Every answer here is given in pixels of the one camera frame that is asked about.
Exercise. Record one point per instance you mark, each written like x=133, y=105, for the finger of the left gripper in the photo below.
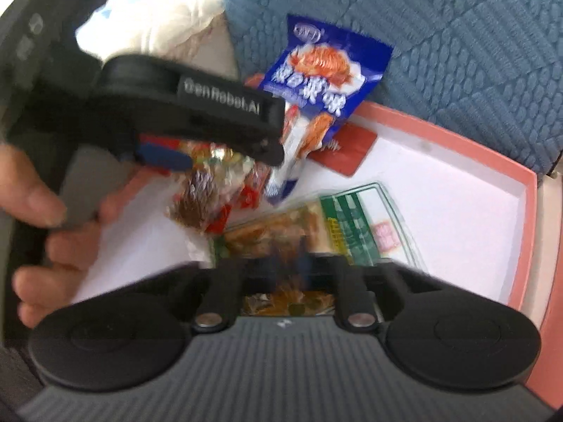
x=162, y=158

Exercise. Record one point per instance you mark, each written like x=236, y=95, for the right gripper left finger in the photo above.
x=210, y=301

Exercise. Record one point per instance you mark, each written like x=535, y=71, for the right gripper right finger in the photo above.
x=366, y=296

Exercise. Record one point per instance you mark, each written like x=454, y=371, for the green clear pickle packet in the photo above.
x=361, y=224

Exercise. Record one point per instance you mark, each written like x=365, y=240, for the clear red dried tofu packet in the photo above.
x=219, y=182

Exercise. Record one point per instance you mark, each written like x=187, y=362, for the person left hand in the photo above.
x=43, y=290

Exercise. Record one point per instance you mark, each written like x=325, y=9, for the pink left box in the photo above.
x=470, y=211

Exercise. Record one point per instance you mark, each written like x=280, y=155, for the pink box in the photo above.
x=546, y=378
x=470, y=211

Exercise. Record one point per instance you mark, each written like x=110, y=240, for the cream quilted pillow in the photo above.
x=191, y=32

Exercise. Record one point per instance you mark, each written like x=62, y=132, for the small red card packet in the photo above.
x=345, y=152

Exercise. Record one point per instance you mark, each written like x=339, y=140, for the blue spicy cabbage snack bag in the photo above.
x=323, y=75

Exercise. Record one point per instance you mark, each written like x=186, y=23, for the pink right box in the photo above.
x=546, y=378

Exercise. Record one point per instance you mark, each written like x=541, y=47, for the blue textured cushion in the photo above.
x=490, y=70

